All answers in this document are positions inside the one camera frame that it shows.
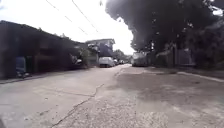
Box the overhead wires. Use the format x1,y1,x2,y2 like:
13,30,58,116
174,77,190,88
45,0,101,36

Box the grey fence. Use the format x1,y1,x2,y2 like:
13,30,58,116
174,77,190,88
148,46,198,68

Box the dark low building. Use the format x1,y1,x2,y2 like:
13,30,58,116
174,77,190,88
0,20,88,80

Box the grey concrete road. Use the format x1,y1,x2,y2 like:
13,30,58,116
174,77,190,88
0,63,224,128

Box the pale two-storey building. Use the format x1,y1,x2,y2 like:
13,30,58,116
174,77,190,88
85,38,116,66

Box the pale kerb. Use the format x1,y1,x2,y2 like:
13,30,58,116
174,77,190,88
146,66,224,84

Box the large dark tree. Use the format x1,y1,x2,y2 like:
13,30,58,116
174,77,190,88
105,0,224,70

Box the white van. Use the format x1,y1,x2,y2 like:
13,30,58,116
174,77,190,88
98,56,116,69

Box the pale vehicle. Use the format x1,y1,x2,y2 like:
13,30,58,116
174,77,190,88
131,51,150,68

